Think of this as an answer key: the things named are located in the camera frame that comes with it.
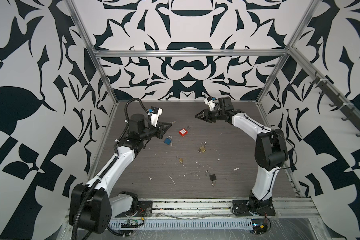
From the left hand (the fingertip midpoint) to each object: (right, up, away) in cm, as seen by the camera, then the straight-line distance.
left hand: (171, 121), depth 76 cm
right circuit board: (+42, -49, -5) cm, 65 cm away
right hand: (+15, +3, +13) cm, 20 cm away
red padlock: (+8, -7, +25) cm, 27 cm away
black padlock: (+23, -31, +9) cm, 40 cm away
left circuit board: (-19, -49, -4) cm, 52 cm away
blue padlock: (-3, -13, +23) cm, 26 cm away
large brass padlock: (+19, -17, +19) cm, 31 cm away
